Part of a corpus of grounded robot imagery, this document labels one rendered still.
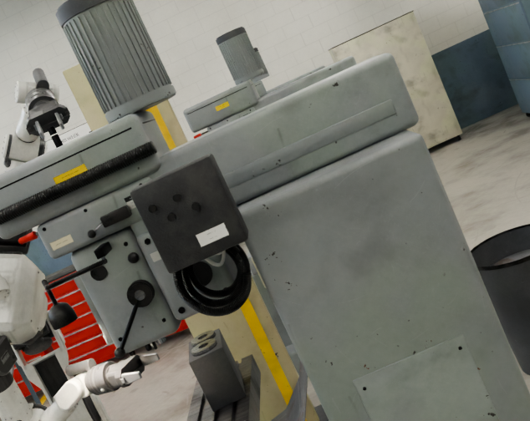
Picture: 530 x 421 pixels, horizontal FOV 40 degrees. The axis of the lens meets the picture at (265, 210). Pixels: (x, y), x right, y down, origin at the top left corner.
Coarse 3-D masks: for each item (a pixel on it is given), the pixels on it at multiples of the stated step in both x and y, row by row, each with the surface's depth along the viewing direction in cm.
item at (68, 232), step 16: (112, 192) 186; (128, 192) 185; (80, 208) 186; (96, 208) 186; (112, 208) 186; (48, 224) 187; (64, 224) 186; (80, 224) 186; (96, 224) 186; (128, 224) 187; (48, 240) 187; (64, 240) 187; (80, 240) 187; (96, 240) 188
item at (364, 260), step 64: (320, 192) 174; (384, 192) 174; (256, 256) 177; (320, 256) 177; (384, 256) 176; (448, 256) 176; (320, 320) 179; (384, 320) 179; (448, 320) 179; (320, 384) 182; (384, 384) 182; (448, 384) 182; (512, 384) 182
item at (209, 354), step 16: (208, 336) 244; (192, 352) 236; (208, 352) 233; (224, 352) 232; (192, 368) 231; (208, 368) 232; (224, 368) 233; (208, 384) 233; (224, 384) 233; (240, 384) 234; (208, 400) 233; (224, 400) 234
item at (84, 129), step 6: (78, 126) 1090; (84, 126) 1090; (66, 132) 1091; (72, 132) 1091; (78, 132) 1091; (84, 132) 1091; (60, 138) 1093; (66, 138) 1093; (72, 138) 1093; (48, 144) 1094; (48, 150) 1096
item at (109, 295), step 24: (120, 240) 189; (120, 264) 190; (144, 264) 191; (96, 288) 192; (120, 288) 192; (120, 312) 193; (144, 312) 193; (168, 312) 193; (120, 336) 194; (144, 336) 194
